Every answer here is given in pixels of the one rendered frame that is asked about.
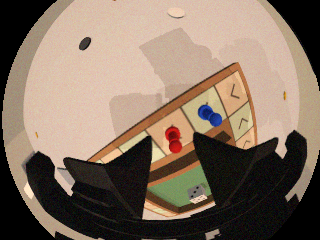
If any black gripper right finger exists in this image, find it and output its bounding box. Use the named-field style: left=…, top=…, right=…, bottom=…
left=192, top=132, right=279, bottom=209

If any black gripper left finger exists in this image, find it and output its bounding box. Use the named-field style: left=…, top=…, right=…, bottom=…
left=63, top=136, right=152, bottom=220

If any blue pawn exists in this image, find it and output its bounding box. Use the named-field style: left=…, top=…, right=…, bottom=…
left=197, top=104, right=223, bottom=127

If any white die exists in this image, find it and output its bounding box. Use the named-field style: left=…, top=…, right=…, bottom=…
left=187, top=184, right=208, bottom=204

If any red game pawn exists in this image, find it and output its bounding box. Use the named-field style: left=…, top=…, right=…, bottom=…
left=165, top=127, right=183, bottom=153

